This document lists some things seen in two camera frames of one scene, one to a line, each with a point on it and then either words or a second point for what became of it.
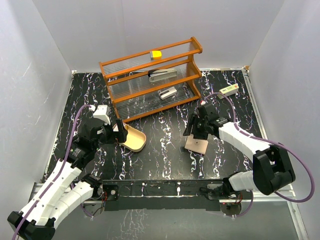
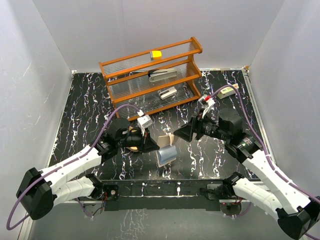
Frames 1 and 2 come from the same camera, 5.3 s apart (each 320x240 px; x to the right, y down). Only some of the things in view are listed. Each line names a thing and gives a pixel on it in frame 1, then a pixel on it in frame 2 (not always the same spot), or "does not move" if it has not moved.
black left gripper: x=119 y=136 → x=146 y=144
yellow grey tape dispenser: x=155 y=55 does not move
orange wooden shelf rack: x=153 y=81 does not move
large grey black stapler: x=158 y=75 does not move
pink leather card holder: x=197 y=145 → x=164 y=141
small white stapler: x=167 y=92 does not move
